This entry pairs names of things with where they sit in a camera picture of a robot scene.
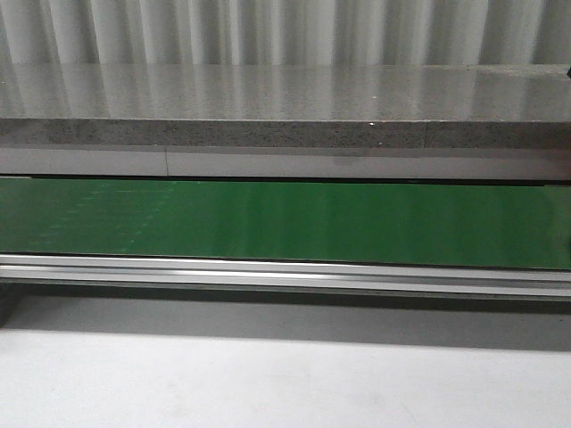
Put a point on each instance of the white pleated curtain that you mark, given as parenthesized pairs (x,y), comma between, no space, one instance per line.
(286,32)

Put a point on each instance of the grey granite counter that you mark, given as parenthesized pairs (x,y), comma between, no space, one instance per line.
(407,107)

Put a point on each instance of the green conveyor belt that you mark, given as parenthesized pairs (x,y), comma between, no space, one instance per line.
(488,226)

